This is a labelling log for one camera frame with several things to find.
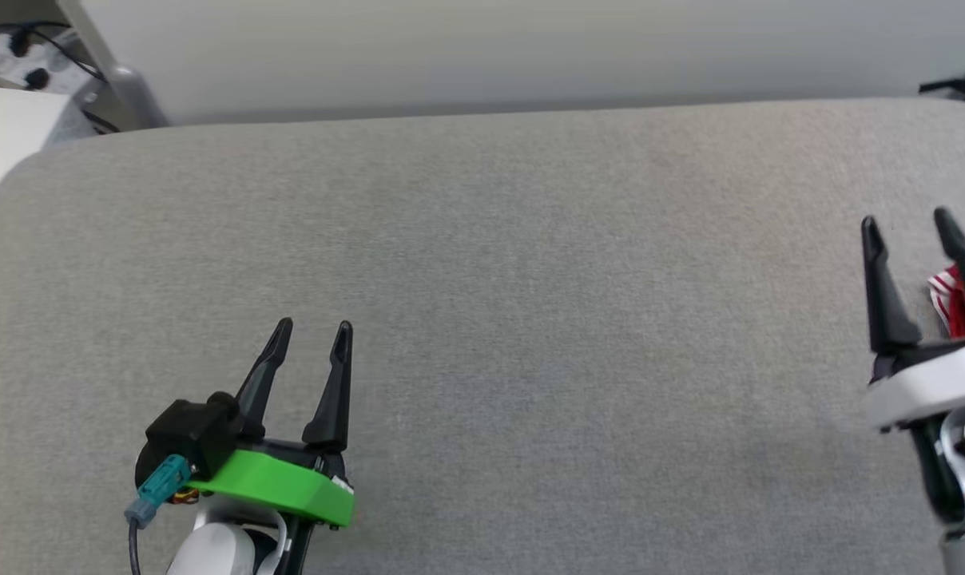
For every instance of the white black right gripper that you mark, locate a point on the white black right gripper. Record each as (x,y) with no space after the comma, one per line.
(930,391)

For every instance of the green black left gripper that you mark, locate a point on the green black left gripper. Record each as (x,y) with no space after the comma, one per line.
(279,483)

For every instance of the grey fabric sofa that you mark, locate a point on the grey fabric sofa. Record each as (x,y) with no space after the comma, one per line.
(530,319)

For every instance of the white table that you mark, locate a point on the white table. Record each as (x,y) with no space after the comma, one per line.
(3,140)

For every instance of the grey metal frame leg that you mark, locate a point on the grey metal frame leg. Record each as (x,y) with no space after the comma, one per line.
(119,76)

